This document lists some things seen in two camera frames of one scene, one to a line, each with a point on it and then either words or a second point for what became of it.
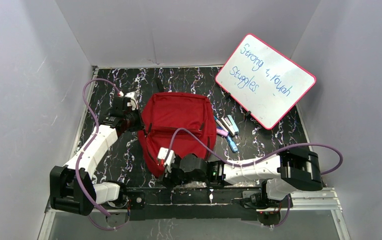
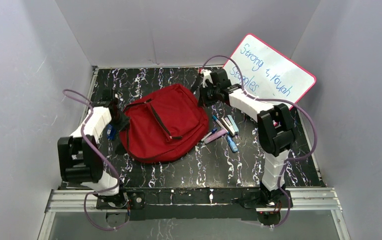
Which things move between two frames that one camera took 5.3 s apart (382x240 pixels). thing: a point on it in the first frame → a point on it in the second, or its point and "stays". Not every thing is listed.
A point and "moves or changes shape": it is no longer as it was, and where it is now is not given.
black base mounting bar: (204, 202) stays
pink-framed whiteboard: (264, 82) stays
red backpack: (184, 123) moves or changes shape
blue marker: (232, 144) stays
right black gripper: (165, 181) → (202, 101)
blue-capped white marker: (218, 121) stays
